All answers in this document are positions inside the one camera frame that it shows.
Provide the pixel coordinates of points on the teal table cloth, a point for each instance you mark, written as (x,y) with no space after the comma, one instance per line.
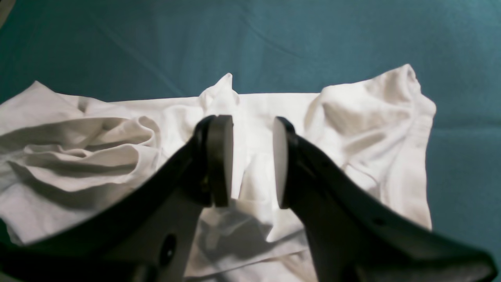
(117,50)

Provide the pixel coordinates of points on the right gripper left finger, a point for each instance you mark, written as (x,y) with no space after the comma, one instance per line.
(147,236)

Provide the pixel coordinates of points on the white T-shirt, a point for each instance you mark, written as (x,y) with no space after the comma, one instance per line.
(65,157)

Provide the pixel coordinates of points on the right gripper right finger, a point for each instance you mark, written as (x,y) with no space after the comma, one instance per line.
(352,236)

